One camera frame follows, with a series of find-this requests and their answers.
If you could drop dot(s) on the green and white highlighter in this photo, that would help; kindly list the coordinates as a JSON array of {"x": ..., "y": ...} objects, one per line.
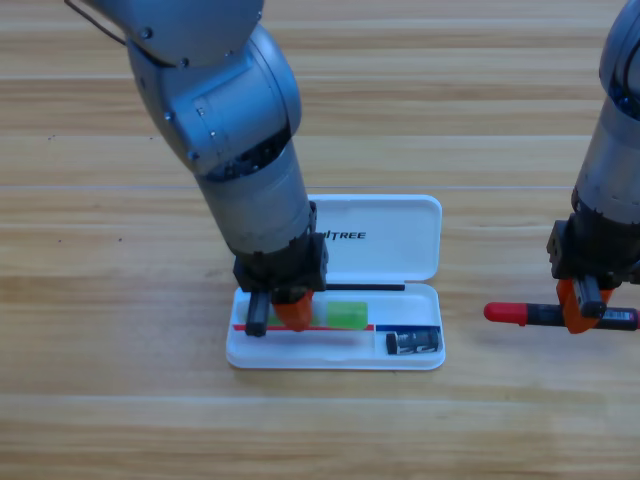
[{"x": 347, "y": 316}]

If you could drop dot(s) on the white Unitree pencil case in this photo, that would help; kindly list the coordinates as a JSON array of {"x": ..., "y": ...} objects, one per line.
[{"x": 400, "y": 250}]

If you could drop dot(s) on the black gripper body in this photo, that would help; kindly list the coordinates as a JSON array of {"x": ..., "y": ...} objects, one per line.
[
  {"x": 590, "y": 250},
  {"x": 290, "y": 270}
]

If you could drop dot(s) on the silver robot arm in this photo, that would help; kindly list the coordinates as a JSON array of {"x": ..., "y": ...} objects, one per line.
[
  {"x": 240, "y": 150},
  {"x": 610, "y": 170}
]

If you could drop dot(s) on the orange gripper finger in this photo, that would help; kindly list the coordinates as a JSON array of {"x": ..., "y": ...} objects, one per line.
[
  {"x": 297, "y": 312},
  {"x": 607, "y": 296},
  {"x": 572, "y": 305}
]

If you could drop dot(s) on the red and black marker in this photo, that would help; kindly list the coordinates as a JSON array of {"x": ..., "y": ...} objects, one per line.
[{"x": 505, "y": 312}]

